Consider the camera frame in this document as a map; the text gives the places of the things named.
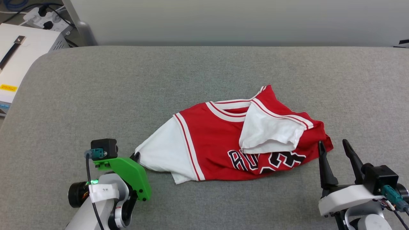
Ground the grey fabric sofa cushion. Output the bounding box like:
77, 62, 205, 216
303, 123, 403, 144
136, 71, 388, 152
0, 46, 409, 230

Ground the white metal equipment box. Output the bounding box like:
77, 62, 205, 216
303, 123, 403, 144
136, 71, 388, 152
0, 23, 70, 114

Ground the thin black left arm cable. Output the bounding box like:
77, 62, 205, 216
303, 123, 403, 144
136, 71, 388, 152
85, 153, 106, 230

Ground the blue cable coil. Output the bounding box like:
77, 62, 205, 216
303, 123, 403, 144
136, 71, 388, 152
3, 0, 30, 12

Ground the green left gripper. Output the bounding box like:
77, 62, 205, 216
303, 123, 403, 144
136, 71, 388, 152
93, 152, 152, 202

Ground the black strap with metal buckle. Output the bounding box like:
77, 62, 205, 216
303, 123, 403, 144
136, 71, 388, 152
0, 35, 27, 71

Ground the red and white basketball jersey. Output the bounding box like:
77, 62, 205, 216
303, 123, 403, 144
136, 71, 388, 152
134, 84, 334, 185

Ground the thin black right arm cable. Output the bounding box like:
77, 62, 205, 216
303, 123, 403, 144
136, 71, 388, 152
382, 198, 409, 230

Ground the white power strip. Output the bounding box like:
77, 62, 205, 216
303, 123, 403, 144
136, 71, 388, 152
23, 6, 74, 33

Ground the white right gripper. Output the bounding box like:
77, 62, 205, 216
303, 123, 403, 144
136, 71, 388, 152
318, 139, 384, 218

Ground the white partition panel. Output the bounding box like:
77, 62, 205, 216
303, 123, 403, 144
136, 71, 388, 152
70, 0, 409, 47

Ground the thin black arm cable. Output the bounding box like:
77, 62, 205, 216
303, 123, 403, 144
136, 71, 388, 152
85, 153, 106, 230
382, 198, 409, 230

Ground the grey metal partition foot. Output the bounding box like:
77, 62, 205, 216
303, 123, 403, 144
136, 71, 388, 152
62, 0, 98, 47

